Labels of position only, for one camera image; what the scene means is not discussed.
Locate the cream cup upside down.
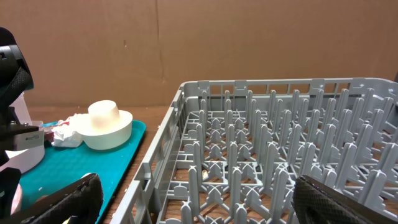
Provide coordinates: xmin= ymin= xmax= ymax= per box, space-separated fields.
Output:
xmin=88 ymin=100 xmax=120 ymax=124

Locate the grey dish rack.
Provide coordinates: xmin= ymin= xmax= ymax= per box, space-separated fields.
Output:
xmin=111 ymin=78 xmax=397 ymax=223

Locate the pink plate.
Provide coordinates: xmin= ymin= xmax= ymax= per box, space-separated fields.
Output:
xmin=11 ymin=184 xmax=22 ymax=215

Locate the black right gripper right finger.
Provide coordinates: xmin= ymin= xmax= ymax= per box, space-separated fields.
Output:
xmin=292 ymin=175 xmax=397 ymax=224

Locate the red snack wrapper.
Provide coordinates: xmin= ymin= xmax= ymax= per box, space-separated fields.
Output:
xmin=39 ymin=120 xmax=70 ymax=142

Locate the pink bowl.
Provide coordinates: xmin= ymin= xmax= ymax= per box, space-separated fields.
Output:
xmin=1 ymin=145 xmax=45 ymax=174

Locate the clear plastic bin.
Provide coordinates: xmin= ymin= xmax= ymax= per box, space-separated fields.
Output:
xmin=11 ymin=92 xmax=43 ymax=126

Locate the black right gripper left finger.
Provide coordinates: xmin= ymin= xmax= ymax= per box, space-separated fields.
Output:
xmin=1 ymin=174 xmax=104 ymax=224

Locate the crumpled foil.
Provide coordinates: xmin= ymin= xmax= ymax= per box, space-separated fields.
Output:
xmin=51 ymin=114 xmax=83 ymax=148

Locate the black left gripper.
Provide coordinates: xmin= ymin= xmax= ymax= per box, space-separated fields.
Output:
xmin=1 ymin=27 xmax=38 ymax=218

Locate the teal plastic tray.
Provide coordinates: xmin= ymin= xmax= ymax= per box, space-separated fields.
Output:
xmin=20 ymin=120 xmax=146 ymax=222

